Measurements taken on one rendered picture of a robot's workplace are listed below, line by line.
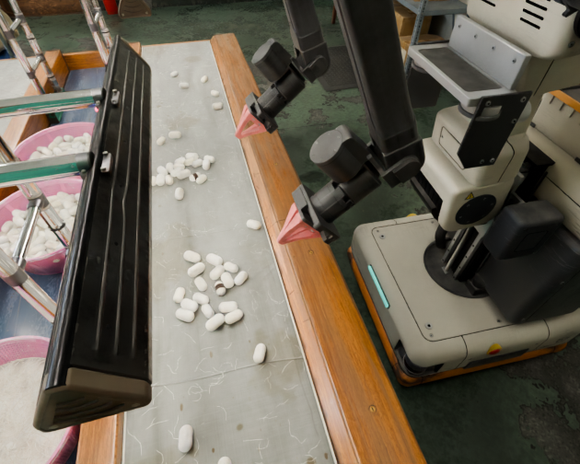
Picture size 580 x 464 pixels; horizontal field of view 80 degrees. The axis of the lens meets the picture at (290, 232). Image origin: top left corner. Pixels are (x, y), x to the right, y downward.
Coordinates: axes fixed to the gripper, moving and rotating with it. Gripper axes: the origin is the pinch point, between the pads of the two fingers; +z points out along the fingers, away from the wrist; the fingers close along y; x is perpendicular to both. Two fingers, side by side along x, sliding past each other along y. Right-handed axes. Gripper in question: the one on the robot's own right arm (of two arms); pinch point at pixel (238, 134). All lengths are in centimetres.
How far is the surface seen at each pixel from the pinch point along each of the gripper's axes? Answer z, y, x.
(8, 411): 44, 49, -20
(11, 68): 67, -91, -42
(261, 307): 11.0, 41.8, 6.4
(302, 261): 1.5, 35.3, 11.0
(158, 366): 26, 48, -6
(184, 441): 22, 61, -5
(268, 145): -0.8, -6.8, 12.5
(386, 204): -8, -45, 118
